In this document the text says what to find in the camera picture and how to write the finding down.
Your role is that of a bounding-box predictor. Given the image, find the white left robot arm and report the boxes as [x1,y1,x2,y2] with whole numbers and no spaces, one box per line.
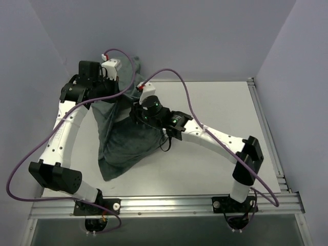
[29,58,121,215]

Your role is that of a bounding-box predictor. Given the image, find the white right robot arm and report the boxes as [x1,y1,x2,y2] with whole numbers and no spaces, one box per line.
[130,95,264,212]

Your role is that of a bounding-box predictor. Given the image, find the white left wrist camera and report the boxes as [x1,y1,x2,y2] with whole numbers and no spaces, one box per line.
[101,58,122,81]

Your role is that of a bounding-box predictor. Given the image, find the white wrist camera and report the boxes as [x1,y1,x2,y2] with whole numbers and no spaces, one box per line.
[101,58,122,81]
[136,81,156,105]

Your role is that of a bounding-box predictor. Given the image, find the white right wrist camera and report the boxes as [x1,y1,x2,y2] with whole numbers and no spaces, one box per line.
[136,81,156,105]

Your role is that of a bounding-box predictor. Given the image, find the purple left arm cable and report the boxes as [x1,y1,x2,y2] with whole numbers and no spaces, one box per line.
[5,48,140,234]

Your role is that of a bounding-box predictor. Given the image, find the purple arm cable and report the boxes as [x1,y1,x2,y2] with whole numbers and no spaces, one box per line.
[143,68,280,230]
[5,48,140,234]

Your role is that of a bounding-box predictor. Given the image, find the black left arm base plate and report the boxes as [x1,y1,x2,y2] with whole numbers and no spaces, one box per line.
[73,198,121,216]

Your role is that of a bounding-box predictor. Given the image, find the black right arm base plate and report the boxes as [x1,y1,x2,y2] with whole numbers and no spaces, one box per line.
[212,195,258,214]

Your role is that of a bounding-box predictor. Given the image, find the aluminium front mounting rail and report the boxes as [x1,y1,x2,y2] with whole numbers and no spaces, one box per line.
[29,192,305,219]

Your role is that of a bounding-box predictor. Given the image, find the aluminium table edge rail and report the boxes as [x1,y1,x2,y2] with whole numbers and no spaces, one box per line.
[247,78,292,193]

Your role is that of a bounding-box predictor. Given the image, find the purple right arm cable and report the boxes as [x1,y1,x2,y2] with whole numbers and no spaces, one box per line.
[143,68,280,230]

